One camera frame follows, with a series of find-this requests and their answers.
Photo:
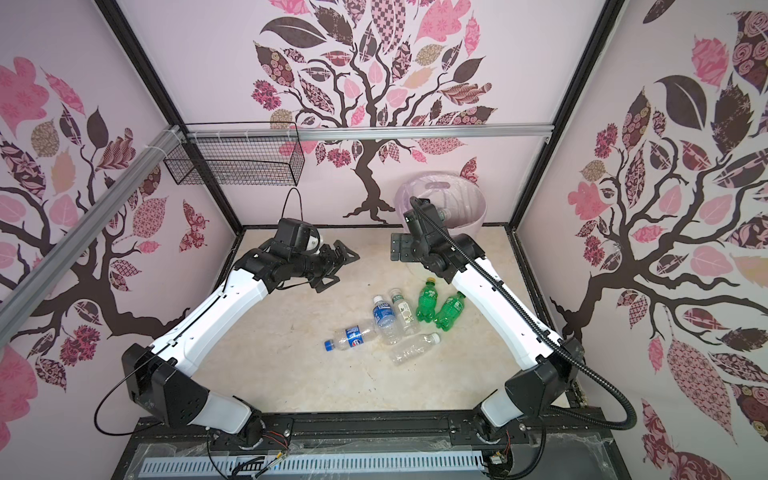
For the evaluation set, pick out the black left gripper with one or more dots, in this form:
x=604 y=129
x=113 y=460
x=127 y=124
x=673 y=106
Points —
x=332 y=263

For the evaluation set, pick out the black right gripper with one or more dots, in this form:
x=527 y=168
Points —
x=406 y=242

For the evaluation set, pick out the Pocari Sweat bottle blue label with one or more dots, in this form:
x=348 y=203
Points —
x=386 y=321

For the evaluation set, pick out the blue cap blue label bottle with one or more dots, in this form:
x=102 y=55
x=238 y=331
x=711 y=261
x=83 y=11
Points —
x=351 y=337

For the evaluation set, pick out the clear bottle white cap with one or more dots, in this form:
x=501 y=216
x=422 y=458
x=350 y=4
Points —
x=413 y=347

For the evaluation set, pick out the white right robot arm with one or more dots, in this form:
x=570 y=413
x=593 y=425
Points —
x=546 y=362

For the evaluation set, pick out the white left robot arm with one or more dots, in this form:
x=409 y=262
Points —
x=159 y=376

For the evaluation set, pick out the white ribbed waste bin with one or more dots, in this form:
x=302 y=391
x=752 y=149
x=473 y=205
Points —
x=469 y=228

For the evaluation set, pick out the pink plastic bin liner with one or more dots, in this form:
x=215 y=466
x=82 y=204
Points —
x=444 y=190

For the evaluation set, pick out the green soda bottle left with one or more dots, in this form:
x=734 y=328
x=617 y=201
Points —
x=427 y=301

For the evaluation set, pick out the green soda bottle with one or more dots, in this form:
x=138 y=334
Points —
x=450 y=311
x=427 y=301

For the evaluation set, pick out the green soda bottle right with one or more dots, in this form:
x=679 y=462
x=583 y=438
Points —
x=450 y=311

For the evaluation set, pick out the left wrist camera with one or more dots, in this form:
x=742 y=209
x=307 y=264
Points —
x=312 y=243

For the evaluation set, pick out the black wire mesh basket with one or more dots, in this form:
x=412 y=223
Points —
x=258 y=153

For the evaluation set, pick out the silver aluminium rail back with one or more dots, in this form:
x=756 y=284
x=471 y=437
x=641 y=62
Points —
x=375 y=133

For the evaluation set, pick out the silver aluminium rail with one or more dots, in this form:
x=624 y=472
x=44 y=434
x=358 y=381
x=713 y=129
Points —
x=19 y=306
x=375 y=133

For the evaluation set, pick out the white slotted cable duct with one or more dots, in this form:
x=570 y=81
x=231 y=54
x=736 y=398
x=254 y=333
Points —
x=313 y=466

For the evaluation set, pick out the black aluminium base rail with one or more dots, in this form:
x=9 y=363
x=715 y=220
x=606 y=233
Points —
x=457 y=427

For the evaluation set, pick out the silver aluminium rail left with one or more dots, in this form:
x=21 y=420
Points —
x=19 y=306

